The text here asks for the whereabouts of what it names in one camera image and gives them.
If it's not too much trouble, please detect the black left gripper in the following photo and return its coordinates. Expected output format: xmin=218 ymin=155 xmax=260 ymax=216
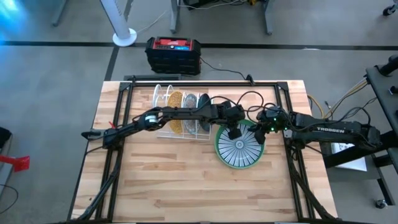
xmin=216 ymin=100 xmax=247 ymax=141

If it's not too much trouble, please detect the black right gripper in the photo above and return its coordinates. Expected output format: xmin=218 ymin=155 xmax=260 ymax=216
xmin=247 ymin=105 xmax=292 ymax=146

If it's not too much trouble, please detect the blue white striped plate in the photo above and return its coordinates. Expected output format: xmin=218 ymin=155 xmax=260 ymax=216
xmin=217 ymin=123 xmax=262 ymax=167

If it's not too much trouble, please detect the green plate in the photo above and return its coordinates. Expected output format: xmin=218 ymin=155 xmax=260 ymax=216
xmin=214 ymin=119 xmax=266 ymax=170

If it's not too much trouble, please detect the dark teal plate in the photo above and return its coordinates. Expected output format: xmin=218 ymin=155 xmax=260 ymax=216
xmin=197 ymin=92 xmax=213 ymax=132

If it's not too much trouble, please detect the floral patterned plate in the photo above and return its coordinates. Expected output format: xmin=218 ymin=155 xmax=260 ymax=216
xmin=182 ymin=93 xmax=199 ymax=135

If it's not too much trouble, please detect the yellow patterned plate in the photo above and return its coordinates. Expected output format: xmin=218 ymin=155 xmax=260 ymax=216
xmin=167 ymin=90 xmax=185 ymax=135

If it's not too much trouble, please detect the black red power station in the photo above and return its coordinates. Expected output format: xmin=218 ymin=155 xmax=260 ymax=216
xmin=145 ymin=36 xmax=202 ymax=76

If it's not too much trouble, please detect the white paper booklet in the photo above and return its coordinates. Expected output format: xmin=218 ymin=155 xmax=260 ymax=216
xmin=330 ymin=142 xmax=369 ymax=173

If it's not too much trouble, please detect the grey metal desk leg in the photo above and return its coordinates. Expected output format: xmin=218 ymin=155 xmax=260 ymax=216
xmin=263 ymin=0 xmax=275 ymax=35
xmin=50 ymin=0 xmax=68 ymax=27
xmin=169 ymin=0 xmax=182 ymax=34

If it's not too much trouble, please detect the black side stand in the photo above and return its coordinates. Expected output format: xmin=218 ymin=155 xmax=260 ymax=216
xmin=320 ymin=55 xmax=398 ymax=175

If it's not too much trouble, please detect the black caster wheel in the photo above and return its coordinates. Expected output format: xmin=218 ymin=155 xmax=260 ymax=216
xmin=374 ymin=198 xmax=389 ymax=210
xmin=382 ymin=3 xmax=398 ymax=17

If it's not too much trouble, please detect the white tower fan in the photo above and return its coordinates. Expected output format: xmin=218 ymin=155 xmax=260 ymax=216
xmin=99 ymin=0 xmax=138 ymax=47

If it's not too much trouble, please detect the red flat object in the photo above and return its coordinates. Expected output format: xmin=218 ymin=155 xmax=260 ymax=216
xmin=0 ymin=154 xmax=31 ymax=173

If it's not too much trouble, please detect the grey black bin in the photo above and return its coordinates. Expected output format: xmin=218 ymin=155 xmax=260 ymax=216
xmin=0 ymin=126 xmax=14 ymax=195

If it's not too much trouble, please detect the black power cable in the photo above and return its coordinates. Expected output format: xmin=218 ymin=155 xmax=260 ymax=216
xmin=198 ymin=57 xmax=249 ymax=80

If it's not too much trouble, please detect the white wire dish rack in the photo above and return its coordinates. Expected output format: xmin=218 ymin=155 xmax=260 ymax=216
xmin=152 ymin=83 xmax=213 ymax=141

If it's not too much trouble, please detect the black aluminium table frame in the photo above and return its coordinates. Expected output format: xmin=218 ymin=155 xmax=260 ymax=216
xmin=67 ymin=80 xmax=338 ymax=223

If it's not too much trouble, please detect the yellow cable bundle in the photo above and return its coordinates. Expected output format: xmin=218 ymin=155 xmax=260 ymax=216
xmin=307 ymin=77 xmax=369 ymax=119

